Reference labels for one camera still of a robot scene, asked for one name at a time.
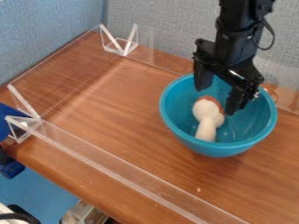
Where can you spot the black white object bottom-left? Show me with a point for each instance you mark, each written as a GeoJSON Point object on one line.
{"type": "Point", "coordinates": [14, 215]}

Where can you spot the white brown-capped toy mushroom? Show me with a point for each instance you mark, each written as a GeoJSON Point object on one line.
{"type": "Point", "coordinates": [209, 113]}

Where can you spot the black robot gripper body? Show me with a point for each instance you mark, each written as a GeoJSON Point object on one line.
{"type": "Point", "coordinates": [230, 54]}

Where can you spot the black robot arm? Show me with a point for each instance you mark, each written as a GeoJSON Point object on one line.
{"type": "Point", "coordinates": [250, 9]}

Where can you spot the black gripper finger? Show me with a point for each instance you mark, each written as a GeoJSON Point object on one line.
{"type": "Point", "coordinates": [203, 75]}
{"type": "Point", "coordinates": [239, 96]}

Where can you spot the blue plastic bowl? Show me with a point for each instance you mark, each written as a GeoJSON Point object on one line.
{"type": "Point", "coordinates": [243, 129]}

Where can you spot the clear acrylic barrier wall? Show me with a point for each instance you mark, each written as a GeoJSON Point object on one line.
{"type": "Point", "coordinates": [110, 134]}

